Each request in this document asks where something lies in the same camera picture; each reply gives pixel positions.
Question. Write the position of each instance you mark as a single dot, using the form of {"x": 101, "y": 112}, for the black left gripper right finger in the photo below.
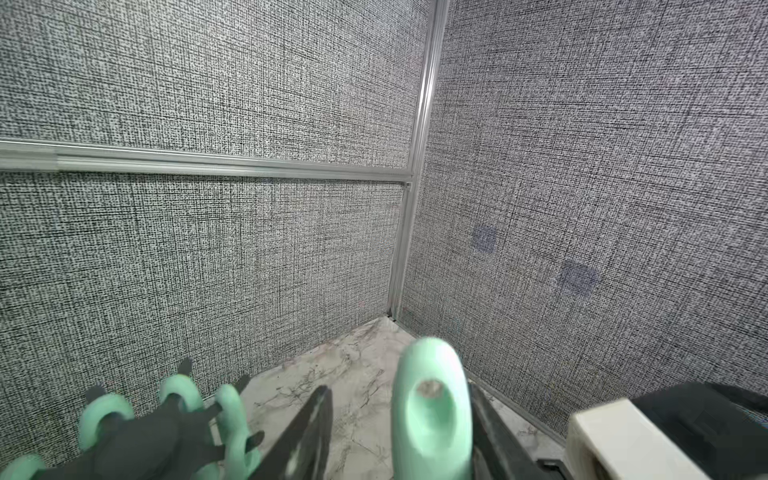
{"x": 496, "y": 453}

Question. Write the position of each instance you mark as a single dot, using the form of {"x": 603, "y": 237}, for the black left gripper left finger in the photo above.
{"x": 302, "y": 450}

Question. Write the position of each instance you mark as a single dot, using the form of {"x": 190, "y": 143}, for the cream slotted spatula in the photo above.
{"x": 431, "y": 418}

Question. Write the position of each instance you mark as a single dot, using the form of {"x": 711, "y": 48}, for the grey skimmer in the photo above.
{"x": 240, "y": 461}
{"x": 97, "y": 411}

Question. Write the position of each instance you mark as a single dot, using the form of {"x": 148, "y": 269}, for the grey utensil rack stand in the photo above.
{"x": 163, "y": 444}

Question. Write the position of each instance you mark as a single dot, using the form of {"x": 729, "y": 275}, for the grey skimmer front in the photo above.
{"x": 97, "y": 411}

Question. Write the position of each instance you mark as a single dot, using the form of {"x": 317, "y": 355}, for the grey skimmer lone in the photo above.
{"x": 24, "y": 468}

